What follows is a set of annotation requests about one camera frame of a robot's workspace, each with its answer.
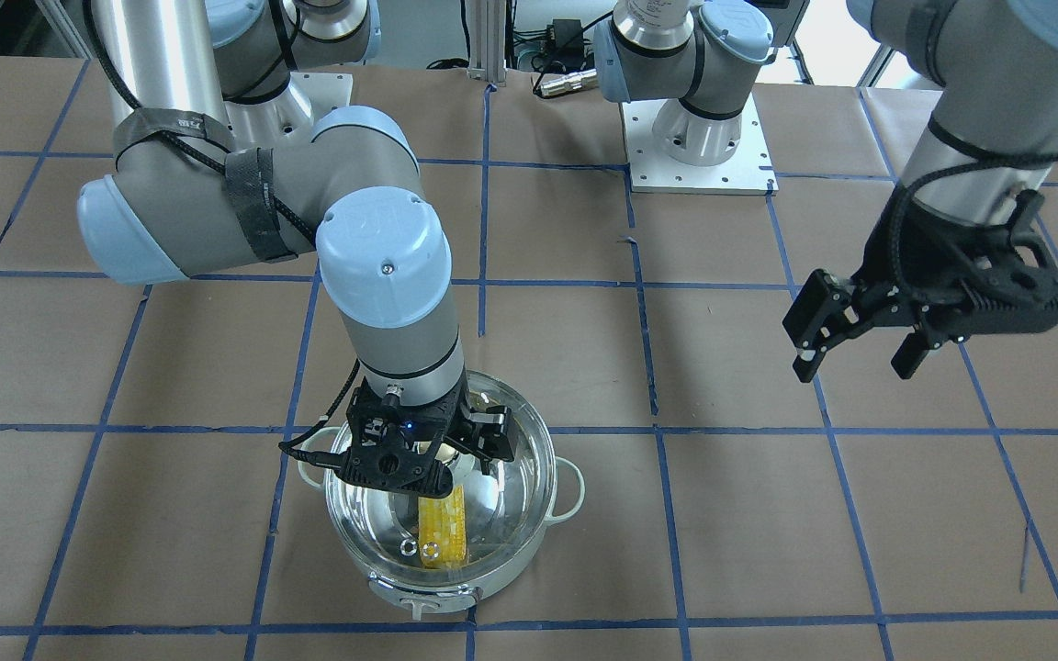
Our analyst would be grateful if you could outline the glass pot lid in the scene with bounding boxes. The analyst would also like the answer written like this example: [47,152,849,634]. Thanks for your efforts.
[322,371,577,612]

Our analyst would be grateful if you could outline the black cables and connectors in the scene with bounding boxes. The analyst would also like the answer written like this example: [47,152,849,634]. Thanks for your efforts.
[423,0,622,97]

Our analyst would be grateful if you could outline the yellow plastic corn cob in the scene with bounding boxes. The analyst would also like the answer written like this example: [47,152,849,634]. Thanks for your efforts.
[417,485,467,570]

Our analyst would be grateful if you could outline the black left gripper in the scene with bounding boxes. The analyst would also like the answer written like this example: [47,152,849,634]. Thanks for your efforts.
[782,188,1058,382]

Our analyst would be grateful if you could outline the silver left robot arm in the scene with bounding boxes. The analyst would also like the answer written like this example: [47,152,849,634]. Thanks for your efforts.
[849,1,1058,379]

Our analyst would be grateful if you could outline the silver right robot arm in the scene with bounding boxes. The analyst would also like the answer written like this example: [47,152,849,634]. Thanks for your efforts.
[76,1,521,499]

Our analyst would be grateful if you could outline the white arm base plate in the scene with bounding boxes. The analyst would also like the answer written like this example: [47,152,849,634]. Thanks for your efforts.
[620,96,778,196]
[285,72,354,126]

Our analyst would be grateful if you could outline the aluminium frame post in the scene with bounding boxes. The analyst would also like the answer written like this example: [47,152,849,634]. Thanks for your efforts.
[466,1,511,87]

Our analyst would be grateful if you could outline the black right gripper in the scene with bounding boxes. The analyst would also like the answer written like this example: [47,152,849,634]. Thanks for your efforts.
[338,381,516,499]

